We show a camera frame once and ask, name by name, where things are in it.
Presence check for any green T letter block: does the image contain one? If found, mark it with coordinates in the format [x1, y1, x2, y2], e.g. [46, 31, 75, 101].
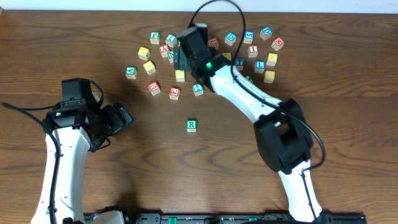
[234, 58, 244, 71]

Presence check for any green R letter block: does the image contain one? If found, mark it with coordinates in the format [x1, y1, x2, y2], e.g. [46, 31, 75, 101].
[187, 119, 197, 133]

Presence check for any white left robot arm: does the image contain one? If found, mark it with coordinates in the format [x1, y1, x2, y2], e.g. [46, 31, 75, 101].
[31, 99, 133, 223]

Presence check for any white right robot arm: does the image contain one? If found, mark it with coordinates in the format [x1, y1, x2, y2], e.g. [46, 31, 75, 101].
[175, 24, 322, 223]

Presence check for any green N letter block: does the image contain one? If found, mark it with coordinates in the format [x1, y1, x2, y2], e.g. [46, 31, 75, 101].
[167, 51, 174, 63]

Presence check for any red C letter block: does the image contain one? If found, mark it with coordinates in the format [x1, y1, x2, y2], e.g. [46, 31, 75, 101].
[208, 38, 219, 50]

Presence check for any yellow block centre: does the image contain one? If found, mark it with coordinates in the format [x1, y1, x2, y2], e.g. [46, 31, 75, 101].
[175, 70, 185, 82]

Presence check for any green L letter block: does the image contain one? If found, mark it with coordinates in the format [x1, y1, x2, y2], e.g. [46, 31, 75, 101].
[165, 34, 177, 48]

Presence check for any red A letter block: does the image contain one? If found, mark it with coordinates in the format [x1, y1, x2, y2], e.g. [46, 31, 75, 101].
[159, 44, 170, 58]

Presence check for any yellow block near C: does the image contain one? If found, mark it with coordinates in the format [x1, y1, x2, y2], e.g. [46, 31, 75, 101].
[222, 53, 232, 61]

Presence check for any blue question mark block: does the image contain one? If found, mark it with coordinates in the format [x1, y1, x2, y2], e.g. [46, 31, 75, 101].
[192, 83, 204, 96]

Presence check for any blue D letter block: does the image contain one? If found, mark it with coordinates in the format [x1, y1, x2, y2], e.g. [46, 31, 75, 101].
[224, 32, 237, 46]

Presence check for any green P letter block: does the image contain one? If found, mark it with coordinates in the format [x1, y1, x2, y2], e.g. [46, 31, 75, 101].
[150, 31, 160, 45]

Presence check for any red E letter block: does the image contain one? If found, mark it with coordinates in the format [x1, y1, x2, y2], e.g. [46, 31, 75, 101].
[169, 87, 180, 100]

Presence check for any yellow block lower left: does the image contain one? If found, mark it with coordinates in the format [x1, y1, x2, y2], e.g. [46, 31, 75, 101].
[143, 60, 156, 75]

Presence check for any yellow block upper left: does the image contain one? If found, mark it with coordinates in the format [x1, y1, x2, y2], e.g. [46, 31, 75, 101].
[137, 47, 150, 61]

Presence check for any red U letter block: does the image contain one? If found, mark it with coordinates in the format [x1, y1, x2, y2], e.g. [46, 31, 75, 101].
[148, 81, 161, 96]

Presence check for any green V letter block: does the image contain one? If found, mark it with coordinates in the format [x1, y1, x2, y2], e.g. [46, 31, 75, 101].
[125, 66, 137, 80]

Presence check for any blue S letter block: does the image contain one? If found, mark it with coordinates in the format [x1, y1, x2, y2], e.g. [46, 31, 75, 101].
[243, 30, 254, 44]

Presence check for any red I letter block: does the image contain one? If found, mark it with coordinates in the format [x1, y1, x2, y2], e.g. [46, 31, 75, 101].
[248, 45, 259, 58]

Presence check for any green 4 number block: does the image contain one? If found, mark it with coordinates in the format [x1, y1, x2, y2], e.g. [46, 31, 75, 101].
[245, 76, 254, 83]

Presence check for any blue L letter block right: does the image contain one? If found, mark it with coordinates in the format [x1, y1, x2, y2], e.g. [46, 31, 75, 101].
[254, 60, 266, 73]

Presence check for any blue Q letter block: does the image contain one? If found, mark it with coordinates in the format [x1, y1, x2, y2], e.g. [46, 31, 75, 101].
[259, 26, 272, 40]

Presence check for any yellow K letter block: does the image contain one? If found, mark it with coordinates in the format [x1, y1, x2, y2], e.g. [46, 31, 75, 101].
[266, 53, 278, 67]

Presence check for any yellow block far right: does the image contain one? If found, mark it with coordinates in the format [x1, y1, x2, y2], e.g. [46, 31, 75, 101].
[264, 70, 275, 83]

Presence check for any red M letter block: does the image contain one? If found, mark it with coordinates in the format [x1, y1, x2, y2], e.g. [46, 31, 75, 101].
[271, 37, 285, 51]

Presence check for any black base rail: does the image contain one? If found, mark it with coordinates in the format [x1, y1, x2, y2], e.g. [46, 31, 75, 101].
[83, 212, 367, 224]

